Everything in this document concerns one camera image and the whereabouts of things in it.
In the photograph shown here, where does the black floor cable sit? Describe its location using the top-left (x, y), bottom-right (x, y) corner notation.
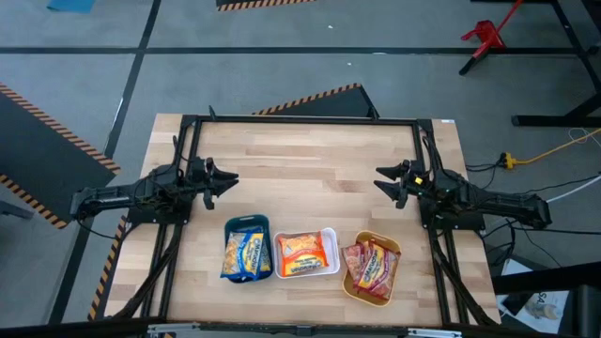
top-left (483, 223), bottom-right (601, 237)

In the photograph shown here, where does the red Maruchan noodle pack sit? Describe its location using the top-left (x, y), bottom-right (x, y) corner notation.
top-left (341, 243), bottom-right (365, 283)
top-left (351, 239), bottom-right (402, 301)

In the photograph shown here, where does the silver metal bracket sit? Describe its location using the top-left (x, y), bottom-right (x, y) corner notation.
top-left (407, 328), bottom-right (464, 338)
top-left (147, 322), bottom-right (203, 338)

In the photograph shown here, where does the blue floor mat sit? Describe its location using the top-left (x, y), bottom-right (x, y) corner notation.
top-left (46, 0), bottom-right (96, 13)

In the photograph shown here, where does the black furniture piece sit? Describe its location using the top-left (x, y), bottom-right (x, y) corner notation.
top-left (491, 261), bottom-right (601, 338)

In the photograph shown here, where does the red stand with black leg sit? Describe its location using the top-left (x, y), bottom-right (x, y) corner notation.
top-left (458, 0), bottom-right (525, 76)

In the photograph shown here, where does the large black hazard-striped floor mat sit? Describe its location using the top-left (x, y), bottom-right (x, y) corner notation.
top-left (0, 82), bottom-right (122, 230)

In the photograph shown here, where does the black metal table frame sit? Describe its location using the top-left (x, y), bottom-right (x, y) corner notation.
top-left (110, 105), bottom-right (500, 338)

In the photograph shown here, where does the teal plastic bin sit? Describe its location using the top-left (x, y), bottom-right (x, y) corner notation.
top-left (223, 214), bottom-right (273, 284)

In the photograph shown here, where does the orange plastic bin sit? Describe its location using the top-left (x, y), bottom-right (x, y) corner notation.
top-left (341, 229), bottom-right (403, 309)

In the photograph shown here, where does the white printed paper sheet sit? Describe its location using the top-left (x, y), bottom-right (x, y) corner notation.
top-left (497, 257), bottom-right (572, 335)

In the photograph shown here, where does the white floor cable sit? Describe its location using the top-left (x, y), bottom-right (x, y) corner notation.
top-left (542, 174), bottom-right (601, 206)

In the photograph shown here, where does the yellow extension cable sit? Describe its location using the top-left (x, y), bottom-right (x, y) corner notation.
top-left (498, 127), bottom-right (601, 170)

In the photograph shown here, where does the blue Maruchan noodle pack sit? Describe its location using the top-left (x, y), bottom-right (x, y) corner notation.
top-left (260, 229), bottom-right (274, 279)
top-left (220, 227), bottom-right (268, 283)

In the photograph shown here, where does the black table leg frame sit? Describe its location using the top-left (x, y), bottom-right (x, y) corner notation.
top-left (510, 0), bottom-right (601, 129)

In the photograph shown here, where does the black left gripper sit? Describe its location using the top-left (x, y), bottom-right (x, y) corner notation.
top-left (187, 157), bottom-right (240, 211)

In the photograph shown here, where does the orange Maruchan noodle pack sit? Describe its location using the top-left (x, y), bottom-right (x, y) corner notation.
top-left (277, 231), bottom-right (330, 278)

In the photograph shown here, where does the white plastic bin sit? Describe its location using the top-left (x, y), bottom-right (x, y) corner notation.
top-left (272, 227), bottom-right (341, 280)

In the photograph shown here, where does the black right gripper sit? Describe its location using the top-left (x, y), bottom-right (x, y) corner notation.
top-left (373, 158), bottom-right (427, 210)

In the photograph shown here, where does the hazard-striped tape strip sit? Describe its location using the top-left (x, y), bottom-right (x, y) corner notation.
top-left (86, 216), bottom-right (128, 323)

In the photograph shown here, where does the grey bar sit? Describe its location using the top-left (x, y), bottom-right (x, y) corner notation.
top-left (0, 199), bottom-right (35, 221)

